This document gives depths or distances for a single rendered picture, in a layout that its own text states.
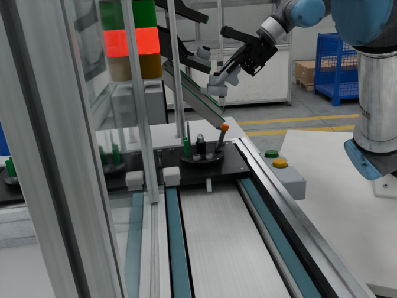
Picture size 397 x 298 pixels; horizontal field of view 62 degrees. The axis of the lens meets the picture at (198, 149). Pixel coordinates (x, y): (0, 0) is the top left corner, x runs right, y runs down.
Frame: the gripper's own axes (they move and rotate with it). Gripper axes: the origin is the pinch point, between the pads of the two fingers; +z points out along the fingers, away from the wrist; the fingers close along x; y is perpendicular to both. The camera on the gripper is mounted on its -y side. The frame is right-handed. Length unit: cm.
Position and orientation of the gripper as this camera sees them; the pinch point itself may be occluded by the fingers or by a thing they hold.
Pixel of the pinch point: (215, 79)
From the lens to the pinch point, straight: 106.9
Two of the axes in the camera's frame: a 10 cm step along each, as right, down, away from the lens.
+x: -0.6, -3.6, 9.3
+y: 7.1, 6.4, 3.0
